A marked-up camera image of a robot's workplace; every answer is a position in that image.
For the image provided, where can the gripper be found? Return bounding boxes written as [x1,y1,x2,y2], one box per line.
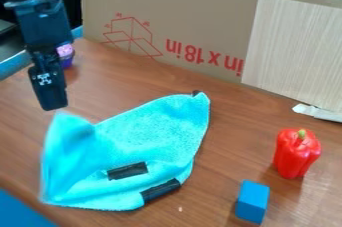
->
[2,0,75,112]

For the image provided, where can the teal cloth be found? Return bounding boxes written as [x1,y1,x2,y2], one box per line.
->
[38,90,213,212]

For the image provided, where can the purple toy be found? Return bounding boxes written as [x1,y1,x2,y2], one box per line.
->
[54,42,77,69]

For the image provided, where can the cardboard box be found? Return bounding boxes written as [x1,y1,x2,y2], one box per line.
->
[78,0,342,124]

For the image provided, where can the blue block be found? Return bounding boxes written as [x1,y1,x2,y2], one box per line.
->
[233,179,272,226]

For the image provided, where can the wooden board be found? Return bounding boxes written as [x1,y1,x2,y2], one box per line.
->
[240,0,342,114]

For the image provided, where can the red toy pepper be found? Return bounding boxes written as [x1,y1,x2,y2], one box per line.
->
[272,128,324,180]

